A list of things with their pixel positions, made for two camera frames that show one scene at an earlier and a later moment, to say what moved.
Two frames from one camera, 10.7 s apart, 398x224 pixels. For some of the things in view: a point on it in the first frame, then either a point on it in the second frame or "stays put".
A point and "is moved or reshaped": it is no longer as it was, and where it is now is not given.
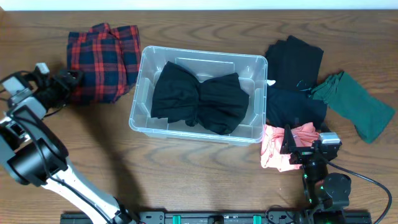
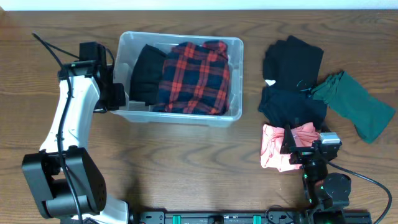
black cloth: [217, 104] to [145, 76]
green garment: [354, 103] stays put
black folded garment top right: [293, 64] stays put
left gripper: [62, 83] to [116, 96]
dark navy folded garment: [287, 107] stays put
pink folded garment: [303, 135] stays put
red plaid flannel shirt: [109, 60] to [195, 79]
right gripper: [290, 146] stays put
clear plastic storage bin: [203, 96] is moved or reshaped
